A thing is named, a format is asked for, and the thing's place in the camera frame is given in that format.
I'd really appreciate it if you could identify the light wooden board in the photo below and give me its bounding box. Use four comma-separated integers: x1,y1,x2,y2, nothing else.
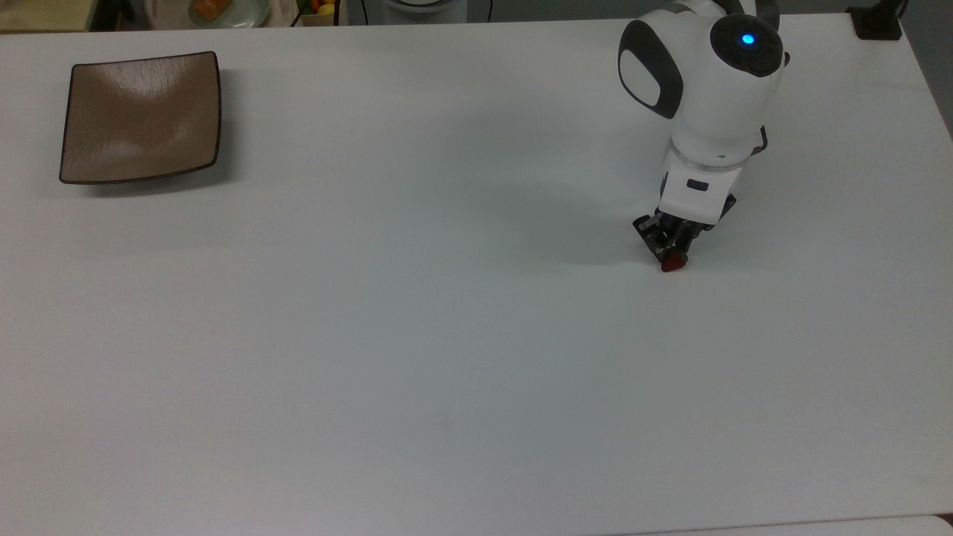
0,0,99,33

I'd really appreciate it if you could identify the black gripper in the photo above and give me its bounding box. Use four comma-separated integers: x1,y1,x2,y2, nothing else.
632,192,739,261

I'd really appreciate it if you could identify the black table clamp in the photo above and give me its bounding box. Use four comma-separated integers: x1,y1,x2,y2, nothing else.
849,0,905,41

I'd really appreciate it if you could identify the brown square ceramic plate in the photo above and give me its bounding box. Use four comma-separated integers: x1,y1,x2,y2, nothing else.
59,51,223,185

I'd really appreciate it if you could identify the white plate with food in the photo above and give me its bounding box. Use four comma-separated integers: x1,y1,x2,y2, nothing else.
145,0,270,29

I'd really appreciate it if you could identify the box of toy fruit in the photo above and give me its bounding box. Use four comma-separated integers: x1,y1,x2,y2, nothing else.
298,0,340,27

